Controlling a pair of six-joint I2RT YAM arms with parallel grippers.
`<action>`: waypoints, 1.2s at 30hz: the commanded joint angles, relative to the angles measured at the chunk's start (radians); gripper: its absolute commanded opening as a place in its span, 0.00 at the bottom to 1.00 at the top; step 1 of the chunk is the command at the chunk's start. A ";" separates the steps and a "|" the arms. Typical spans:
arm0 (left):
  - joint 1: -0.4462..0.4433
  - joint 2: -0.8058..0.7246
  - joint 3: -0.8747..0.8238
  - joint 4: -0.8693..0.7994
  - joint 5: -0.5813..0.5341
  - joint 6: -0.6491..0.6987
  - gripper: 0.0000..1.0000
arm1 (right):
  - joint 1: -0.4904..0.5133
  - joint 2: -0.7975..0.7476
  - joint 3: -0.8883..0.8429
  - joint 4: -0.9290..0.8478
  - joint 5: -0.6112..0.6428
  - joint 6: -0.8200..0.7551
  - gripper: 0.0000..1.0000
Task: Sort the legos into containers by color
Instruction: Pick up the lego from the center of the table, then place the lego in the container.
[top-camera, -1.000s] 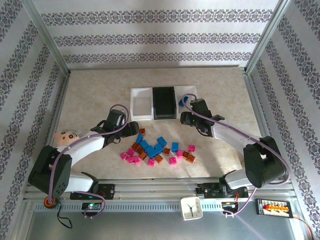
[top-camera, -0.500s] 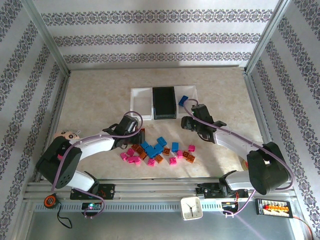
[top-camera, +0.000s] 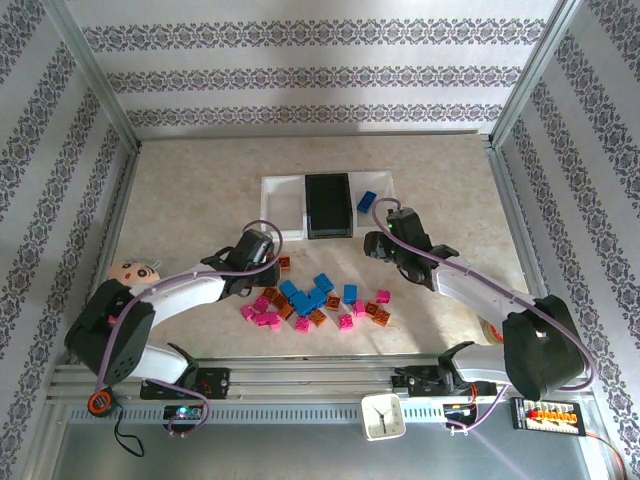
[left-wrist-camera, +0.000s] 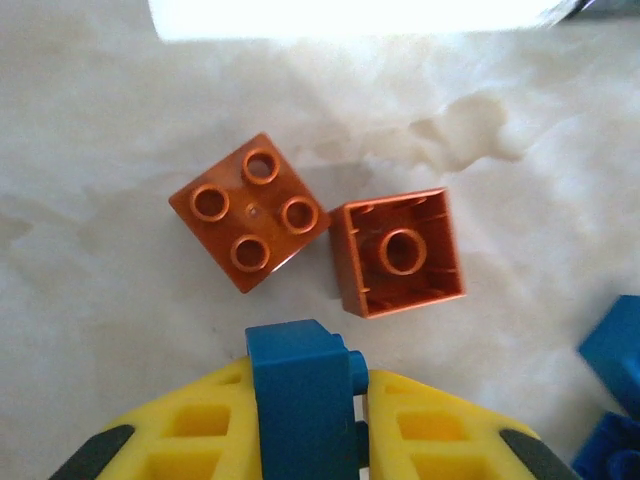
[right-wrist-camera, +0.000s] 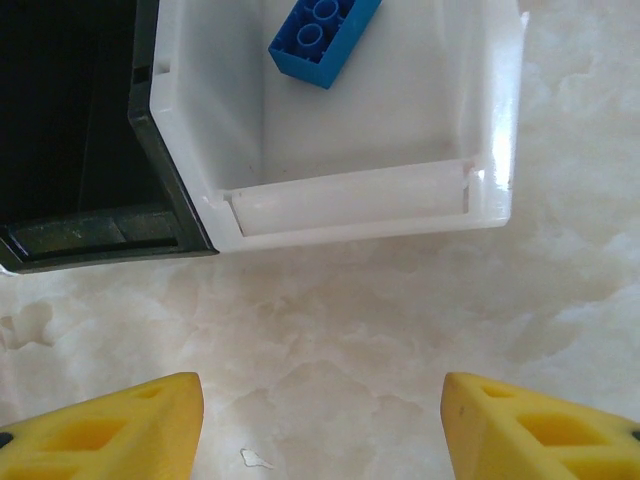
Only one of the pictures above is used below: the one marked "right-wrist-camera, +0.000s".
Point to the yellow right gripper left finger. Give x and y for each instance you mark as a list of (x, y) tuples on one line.
[(115, 440)]

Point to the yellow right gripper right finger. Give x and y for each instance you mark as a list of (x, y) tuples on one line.
[(525, 440)]

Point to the black plastic bin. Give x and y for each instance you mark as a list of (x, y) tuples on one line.
[(50, 100)]

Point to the white plastic bin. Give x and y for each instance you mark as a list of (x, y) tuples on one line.
[(375, 125)]

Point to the blue lego brick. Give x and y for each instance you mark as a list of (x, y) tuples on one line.
[(320, 60)]

